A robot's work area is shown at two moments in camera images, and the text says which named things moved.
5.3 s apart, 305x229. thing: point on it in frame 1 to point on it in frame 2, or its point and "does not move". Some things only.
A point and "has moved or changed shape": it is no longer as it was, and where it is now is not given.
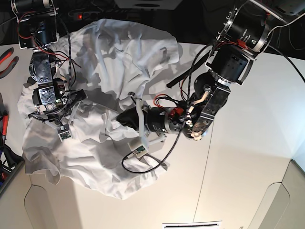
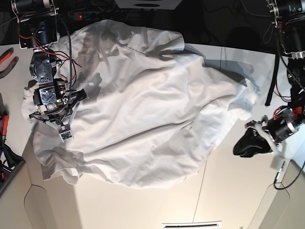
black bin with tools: (10, 162) does not move
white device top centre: (147, 4) does not move
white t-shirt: (112, 60) has moved or changed shape
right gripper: (133, 117) to (252, 144)
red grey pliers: (14, 62) does not move
